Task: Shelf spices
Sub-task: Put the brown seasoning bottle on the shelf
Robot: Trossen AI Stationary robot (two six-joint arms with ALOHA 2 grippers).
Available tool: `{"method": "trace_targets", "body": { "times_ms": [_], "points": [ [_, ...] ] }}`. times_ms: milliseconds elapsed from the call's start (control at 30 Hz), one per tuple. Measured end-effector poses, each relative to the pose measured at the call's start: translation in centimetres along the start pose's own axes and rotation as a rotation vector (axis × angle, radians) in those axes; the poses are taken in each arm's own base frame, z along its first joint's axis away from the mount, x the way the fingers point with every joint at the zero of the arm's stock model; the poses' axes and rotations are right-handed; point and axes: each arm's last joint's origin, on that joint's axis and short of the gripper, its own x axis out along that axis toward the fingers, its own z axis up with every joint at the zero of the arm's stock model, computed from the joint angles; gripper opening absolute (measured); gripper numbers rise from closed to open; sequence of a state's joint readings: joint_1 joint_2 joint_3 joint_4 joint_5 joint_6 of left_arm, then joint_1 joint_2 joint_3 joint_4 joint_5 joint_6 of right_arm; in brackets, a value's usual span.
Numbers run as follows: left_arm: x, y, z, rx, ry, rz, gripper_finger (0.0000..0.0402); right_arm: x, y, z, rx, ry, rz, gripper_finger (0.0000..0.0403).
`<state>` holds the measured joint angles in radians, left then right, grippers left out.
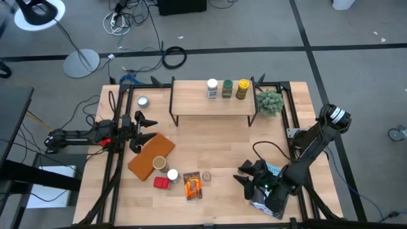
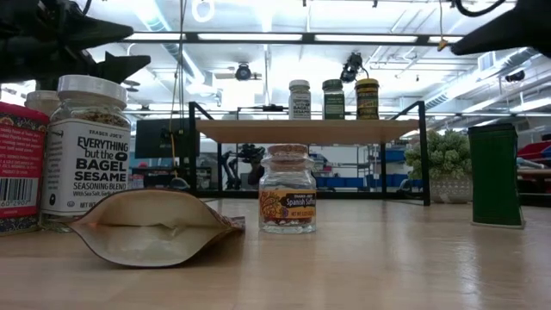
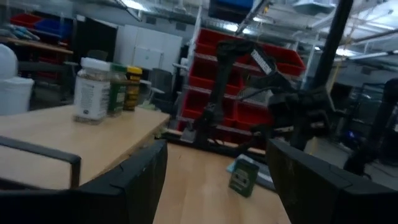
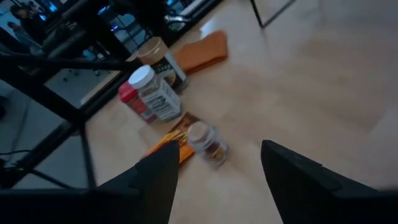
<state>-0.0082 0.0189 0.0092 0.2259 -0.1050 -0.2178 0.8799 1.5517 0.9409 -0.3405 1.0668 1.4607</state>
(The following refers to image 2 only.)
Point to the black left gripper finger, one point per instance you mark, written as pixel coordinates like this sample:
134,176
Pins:
94,30
120,66

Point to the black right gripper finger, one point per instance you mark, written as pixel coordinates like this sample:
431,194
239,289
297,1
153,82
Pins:
516,30

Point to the white-lid bagel seasoning jar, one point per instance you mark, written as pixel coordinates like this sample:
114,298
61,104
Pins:
299,103
86,163

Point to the red paprika tin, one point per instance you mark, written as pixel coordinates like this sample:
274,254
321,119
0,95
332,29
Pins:
19,172

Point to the dark green pepper tin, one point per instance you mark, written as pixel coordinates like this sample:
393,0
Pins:
495,176

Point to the orange brown spice pouch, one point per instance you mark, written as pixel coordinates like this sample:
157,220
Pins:
146,232

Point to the small cork-top saffron jar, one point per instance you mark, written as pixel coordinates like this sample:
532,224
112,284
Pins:
287,202

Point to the black background robot arm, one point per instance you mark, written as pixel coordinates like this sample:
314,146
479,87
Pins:
249,159

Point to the wooden shelf with black legs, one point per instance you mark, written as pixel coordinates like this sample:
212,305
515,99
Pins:
323,131

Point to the yellow hanging tag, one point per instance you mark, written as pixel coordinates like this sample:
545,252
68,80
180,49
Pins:
442,44

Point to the black monitor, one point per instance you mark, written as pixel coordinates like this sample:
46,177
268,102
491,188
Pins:
150,138

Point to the green potted plant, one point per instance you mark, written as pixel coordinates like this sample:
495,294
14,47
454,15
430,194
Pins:
439,159

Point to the yellow-lid spice jar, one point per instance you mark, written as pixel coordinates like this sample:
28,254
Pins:
367,101

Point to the black overhead crossbar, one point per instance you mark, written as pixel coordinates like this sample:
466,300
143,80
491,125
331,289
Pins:
301,38

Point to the green-lid spice jar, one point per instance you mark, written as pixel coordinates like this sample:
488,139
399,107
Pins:
333,103

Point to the blue storage bins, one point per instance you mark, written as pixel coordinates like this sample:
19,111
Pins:
344,181

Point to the black ceiling camera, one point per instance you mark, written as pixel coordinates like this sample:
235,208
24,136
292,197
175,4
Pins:
243,72
351,64

